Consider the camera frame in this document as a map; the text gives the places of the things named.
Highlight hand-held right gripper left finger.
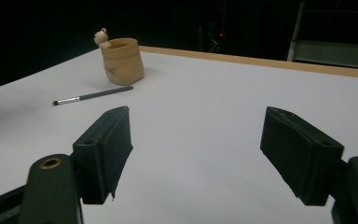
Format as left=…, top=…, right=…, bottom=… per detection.
left=72, top=105, right=134, bottom=205

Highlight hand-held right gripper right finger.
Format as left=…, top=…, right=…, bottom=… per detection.
left=259, top=105, right=345, bottom=207

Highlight dark makeup brush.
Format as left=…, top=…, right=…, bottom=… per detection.
left=52, top=85, right=134, bottom=107

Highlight tan pouch-shaped pen holder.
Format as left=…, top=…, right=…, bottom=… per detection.
left=93, top=27, right=145, bottom=87

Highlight wooden table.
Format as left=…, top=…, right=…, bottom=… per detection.
left=138, top=45, right=358, bottom=80

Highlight white table mat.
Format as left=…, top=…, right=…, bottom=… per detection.
left=0, top=47, right=358, bottom=224

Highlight dark computer case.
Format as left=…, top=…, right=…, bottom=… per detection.
left=199, top=18, right=228, bottom=53

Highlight grey metal desk frame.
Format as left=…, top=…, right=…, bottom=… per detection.
left=286, top=1, right=358, bottom=71

